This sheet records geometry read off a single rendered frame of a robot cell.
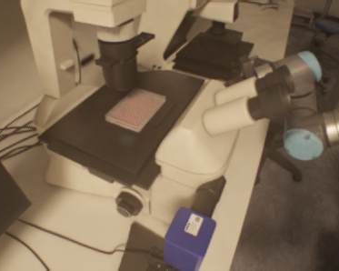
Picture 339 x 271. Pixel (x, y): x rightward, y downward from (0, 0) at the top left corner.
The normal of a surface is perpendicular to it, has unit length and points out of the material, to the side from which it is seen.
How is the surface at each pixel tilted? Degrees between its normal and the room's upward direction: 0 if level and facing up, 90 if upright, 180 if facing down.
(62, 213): 0
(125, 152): 0
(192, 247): 0
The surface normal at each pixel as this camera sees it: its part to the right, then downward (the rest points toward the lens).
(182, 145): -0.41, 0.44
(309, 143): -0.44, 0.65
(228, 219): 0.04, -0.73
